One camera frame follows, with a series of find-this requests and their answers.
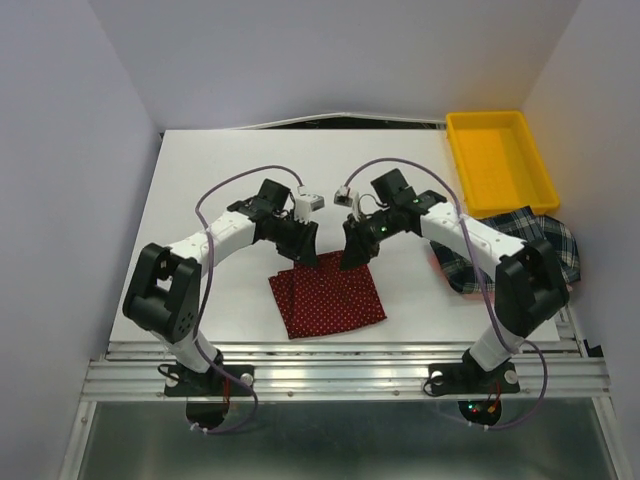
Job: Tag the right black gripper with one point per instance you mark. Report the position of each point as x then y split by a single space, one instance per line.
360 248

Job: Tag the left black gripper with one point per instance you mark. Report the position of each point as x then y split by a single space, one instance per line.
302 250

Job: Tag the red polka dot skirt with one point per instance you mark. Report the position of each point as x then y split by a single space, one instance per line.
325 300

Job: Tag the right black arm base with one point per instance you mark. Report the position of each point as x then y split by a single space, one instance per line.
480 391

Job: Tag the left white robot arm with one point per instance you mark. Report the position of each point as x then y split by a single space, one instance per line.
163 295

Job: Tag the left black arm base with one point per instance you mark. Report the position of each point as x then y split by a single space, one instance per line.
209 394

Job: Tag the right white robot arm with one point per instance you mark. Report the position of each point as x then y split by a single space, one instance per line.
529 287

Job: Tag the plaid skirt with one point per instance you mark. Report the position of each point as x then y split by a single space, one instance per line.
523 224

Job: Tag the yellow plastic bin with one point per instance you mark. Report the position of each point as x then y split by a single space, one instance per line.
498 163

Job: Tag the pink skirt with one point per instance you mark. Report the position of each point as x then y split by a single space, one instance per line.
433 263

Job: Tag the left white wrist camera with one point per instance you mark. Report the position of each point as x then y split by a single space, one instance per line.
305 203

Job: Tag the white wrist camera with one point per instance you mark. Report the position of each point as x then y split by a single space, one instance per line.
305 203
348 197

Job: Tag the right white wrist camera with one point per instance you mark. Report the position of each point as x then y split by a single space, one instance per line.
348 197

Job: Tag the aluminium rail frame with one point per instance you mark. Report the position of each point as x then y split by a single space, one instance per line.
330 370

